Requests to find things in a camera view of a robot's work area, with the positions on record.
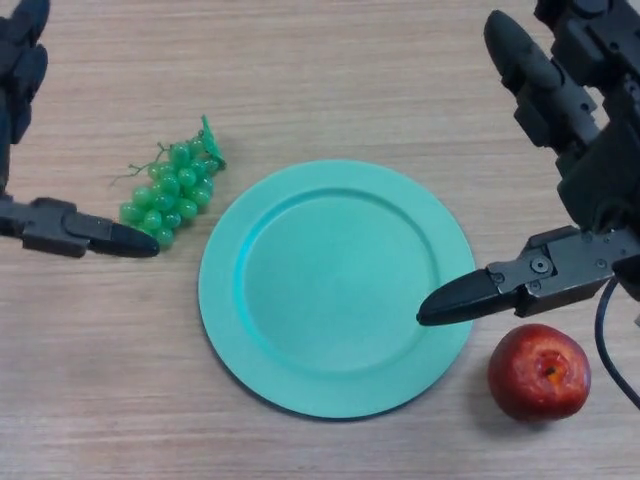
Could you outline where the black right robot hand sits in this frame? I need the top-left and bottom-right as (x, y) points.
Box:
(415, 0), (640, 328)

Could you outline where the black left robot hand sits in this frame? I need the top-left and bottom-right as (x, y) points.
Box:
(0, 0), (161, 260)

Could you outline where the green grapes bunch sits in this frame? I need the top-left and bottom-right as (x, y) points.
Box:
(109, 114), (227, 251)

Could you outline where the green round plate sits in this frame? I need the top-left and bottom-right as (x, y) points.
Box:
(198, 158), (476, 420)

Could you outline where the red apple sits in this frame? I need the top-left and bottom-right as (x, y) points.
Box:
(487, 323), (592, 422)

